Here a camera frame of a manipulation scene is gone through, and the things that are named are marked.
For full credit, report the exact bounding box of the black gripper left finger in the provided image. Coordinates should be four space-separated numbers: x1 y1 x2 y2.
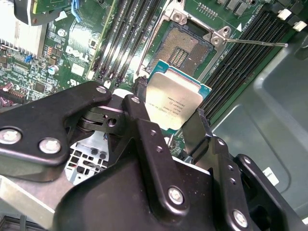
0 76 185 213

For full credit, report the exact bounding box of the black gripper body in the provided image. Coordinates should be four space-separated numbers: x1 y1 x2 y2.
55 158 230 231

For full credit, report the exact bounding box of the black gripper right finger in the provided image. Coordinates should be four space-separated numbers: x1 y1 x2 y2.
181 108 298 231

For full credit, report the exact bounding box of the silver CPU chip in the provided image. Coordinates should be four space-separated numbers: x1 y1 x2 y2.
145 59 213 134

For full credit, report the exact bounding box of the metal wire locking lever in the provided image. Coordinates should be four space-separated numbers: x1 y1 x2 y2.
223 38 288 48
136 19 162 76

